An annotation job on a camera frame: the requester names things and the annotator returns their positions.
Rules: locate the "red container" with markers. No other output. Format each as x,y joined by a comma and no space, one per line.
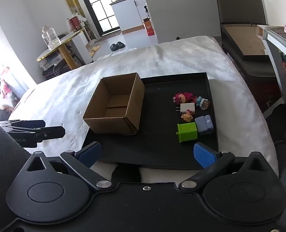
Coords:
74,24

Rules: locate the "brown cardboard box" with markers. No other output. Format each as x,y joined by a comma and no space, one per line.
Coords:
104,125

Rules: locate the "black-framed glass door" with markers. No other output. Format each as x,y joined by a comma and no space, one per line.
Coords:
101,4

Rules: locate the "pile of clothes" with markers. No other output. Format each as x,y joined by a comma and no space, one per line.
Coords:
2,89

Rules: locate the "white charger plug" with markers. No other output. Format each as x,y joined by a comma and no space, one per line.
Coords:
187,107

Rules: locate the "black slipper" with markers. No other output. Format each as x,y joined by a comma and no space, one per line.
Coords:
120,45
113,47

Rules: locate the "white cabinet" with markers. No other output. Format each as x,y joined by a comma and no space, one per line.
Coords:
126,12

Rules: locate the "person's left forearm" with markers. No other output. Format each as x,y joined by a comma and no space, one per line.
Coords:
1,145

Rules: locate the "dark spray bottle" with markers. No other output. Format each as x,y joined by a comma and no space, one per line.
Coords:
146,12

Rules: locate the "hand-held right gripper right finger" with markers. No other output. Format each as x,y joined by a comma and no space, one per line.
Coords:
204,156

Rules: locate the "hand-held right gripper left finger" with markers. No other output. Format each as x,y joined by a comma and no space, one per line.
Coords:
89,153

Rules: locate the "round gold-edged table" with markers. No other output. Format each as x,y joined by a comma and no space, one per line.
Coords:
66,38

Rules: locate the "white fluffy blanket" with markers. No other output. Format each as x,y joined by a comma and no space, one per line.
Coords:
157,60

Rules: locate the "pink-haired doll figure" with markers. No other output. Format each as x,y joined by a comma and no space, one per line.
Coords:
183,97

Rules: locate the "green toy block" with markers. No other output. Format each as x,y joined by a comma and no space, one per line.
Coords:
187,132

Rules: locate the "clear glass jar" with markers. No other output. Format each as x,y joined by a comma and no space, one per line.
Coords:
50,38

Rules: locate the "small mouse figure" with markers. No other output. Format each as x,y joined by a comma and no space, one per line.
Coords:
187,117

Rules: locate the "red and white box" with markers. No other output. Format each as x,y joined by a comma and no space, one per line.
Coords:
149,27

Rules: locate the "yellow slipper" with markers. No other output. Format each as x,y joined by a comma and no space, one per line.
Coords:
96,47
92,51

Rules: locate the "small blue-haired doll figure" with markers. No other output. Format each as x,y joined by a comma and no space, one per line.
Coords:
201,100

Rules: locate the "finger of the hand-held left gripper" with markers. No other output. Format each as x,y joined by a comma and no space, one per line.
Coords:
52,133
24,123

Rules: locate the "white metal rack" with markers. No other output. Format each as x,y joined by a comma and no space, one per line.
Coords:
274,50

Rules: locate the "dark brown lounge chair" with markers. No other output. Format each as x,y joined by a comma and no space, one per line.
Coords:
242,38

